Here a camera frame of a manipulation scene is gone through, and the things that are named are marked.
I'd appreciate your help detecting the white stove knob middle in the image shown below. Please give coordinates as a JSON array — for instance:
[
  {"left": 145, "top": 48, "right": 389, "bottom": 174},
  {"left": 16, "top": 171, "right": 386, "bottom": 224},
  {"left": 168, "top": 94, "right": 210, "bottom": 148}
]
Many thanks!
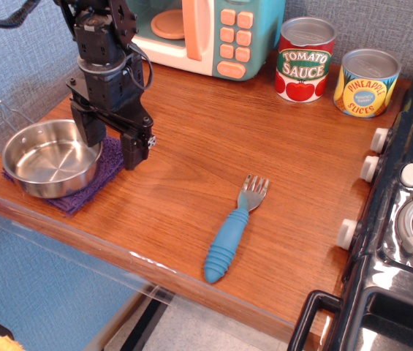
[{"left": 360, "top": 156, "right": 379, "bottom": 183}]

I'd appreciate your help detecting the orange object bottom left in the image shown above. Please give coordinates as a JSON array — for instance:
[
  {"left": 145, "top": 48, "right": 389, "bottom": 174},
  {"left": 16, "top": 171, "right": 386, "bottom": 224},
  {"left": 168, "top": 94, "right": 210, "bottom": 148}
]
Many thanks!
[{"left": 0, "top": 336, "right": 24, "bottom": 351}]

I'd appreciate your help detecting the toy microwave teal and white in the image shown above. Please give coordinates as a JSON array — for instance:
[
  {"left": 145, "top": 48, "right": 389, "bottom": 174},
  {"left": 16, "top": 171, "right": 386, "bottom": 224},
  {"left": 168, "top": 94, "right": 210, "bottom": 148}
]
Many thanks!
[{"left": 127, "top": 1, "right": 286, "bottom": 81}]

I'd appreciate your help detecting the stainless steel pan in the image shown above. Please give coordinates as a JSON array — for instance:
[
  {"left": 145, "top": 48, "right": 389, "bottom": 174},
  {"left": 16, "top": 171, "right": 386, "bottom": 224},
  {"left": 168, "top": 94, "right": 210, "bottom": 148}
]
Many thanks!
[{"left": 0, "top": 100, "right": 103, "bottom": 199}]

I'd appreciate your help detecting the black toy stove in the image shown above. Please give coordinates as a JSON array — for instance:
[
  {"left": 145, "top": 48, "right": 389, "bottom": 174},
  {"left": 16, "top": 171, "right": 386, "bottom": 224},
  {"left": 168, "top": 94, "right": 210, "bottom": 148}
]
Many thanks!
[{"left": 287, "top": 62, "right": 413, "bottom": 351}]

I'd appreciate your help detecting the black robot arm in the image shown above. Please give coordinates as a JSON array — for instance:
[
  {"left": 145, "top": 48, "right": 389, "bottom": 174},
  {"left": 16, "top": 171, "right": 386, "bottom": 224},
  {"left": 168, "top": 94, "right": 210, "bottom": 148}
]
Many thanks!
[{"left": 0, "top": 1, "right": 153, "bottom": 170}]

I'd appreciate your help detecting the pineapple slices can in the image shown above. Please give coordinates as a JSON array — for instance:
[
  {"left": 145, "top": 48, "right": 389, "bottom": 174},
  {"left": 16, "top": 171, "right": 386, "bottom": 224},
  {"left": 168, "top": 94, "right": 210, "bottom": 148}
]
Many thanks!
[{"left": 333, "top": 48, "right": 401, "bottom": 118}]

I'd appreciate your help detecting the black oven door handle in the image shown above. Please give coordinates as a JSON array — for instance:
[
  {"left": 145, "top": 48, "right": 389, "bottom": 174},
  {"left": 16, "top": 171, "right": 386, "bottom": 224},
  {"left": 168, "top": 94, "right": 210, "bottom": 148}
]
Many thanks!
[{"left": 287, "top": 290, "right": 343, "bottom": 351}]

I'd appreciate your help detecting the tomato sauce can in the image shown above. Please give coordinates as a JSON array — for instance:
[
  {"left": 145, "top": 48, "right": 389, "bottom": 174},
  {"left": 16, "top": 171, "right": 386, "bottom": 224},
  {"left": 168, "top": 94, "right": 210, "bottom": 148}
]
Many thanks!
[{"left": 275, "top": 17, "right": 336, "bottom": 102}]

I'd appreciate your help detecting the white stove knob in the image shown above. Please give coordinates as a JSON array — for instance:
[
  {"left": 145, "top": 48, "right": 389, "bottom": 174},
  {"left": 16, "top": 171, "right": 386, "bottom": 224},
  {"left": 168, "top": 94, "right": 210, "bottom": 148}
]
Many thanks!
[
  {"left": 336, "top": 219, "right": 357, "bottom": 250},
  {"left": 371, "top": 128, "right": 390, "bottom": 154},
  {"left": 360, "top": 156, "right": 379, "bottom": 183}
]

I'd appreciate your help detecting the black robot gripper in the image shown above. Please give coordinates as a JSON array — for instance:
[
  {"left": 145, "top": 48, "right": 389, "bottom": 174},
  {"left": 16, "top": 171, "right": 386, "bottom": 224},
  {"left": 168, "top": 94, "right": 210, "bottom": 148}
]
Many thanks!
[{"left": 67, "top": 54, "right": 154, "bottom": 170}]

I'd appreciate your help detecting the white stove knob bottom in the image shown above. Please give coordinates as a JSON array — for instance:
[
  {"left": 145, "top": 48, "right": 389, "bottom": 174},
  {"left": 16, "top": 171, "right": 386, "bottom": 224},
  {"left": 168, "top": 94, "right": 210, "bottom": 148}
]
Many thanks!
[{"left": 336, "top": 219, "right": 357, "bottom": 250}]

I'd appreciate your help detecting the white round stove button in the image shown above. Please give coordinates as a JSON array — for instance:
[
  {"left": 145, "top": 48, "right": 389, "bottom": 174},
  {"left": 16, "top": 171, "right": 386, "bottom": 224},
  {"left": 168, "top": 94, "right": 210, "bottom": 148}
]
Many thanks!
[{"left": 400, "top": 163, "right": 413, "bottom": 187}]

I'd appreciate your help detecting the purple folded cloth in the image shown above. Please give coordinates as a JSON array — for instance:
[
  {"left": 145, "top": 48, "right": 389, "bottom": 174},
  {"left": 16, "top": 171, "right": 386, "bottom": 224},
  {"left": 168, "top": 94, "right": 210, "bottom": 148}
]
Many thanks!
[{"left": 1, "top": 136, "right": 124, "bottom": 215}]

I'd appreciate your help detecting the blue handled fork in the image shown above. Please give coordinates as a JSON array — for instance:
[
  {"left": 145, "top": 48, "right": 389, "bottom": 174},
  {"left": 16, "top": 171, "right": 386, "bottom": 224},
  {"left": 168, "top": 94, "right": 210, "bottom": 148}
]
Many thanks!
[{"left": 203, "top": 174, "right": 270, "bottom": 284}]

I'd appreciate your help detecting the white stove knob top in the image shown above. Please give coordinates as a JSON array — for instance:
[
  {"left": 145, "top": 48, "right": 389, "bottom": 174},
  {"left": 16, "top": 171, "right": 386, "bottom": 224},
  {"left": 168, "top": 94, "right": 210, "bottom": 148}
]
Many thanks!
[{"left": 371, "top": 128, "right": 390, "bottom": 154}]

